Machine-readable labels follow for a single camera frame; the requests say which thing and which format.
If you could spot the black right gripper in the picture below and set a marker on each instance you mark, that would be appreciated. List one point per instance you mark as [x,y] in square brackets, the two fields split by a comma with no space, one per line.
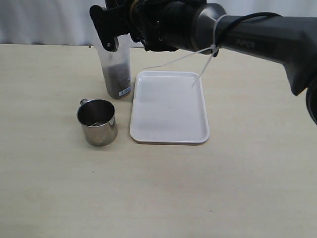
[117,18]

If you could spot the white plastic tray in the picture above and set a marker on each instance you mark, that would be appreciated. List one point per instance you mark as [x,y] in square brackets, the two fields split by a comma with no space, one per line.
[169,108]

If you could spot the translucent plastic tumbler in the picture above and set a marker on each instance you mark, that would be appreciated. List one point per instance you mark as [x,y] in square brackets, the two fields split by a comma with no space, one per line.
[111,58]

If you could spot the white curtain backdrop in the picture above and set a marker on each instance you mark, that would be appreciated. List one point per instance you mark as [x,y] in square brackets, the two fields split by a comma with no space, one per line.
[67,22]

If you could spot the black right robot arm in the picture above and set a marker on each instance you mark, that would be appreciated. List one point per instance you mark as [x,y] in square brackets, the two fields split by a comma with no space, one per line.
[201,27]

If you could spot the steel mug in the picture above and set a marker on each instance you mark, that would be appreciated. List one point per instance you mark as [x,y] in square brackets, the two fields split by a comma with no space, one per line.
[98,122]

